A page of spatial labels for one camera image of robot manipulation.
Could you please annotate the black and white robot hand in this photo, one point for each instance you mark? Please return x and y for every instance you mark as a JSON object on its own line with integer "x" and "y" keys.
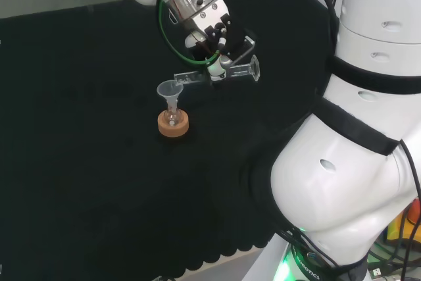
{"x": 215, "y": 27}

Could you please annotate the clear graduated cylinder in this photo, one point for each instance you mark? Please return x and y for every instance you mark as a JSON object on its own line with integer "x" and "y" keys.
{"x": 190, "y": 78}

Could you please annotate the clear round-bottom flask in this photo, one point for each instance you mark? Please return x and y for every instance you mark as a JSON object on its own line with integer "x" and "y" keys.
{"x": 172, "y": 117}

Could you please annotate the clear plastic funnel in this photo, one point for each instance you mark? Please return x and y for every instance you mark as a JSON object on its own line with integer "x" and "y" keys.
{"x": 168, "y": 89}

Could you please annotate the black cloth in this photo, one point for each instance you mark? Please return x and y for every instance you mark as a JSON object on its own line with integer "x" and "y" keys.
{"x": 82, "y": 129}

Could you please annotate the yellow stop button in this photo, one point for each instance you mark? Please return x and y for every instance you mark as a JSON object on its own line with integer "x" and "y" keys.
{"x": 399, "y": 225}

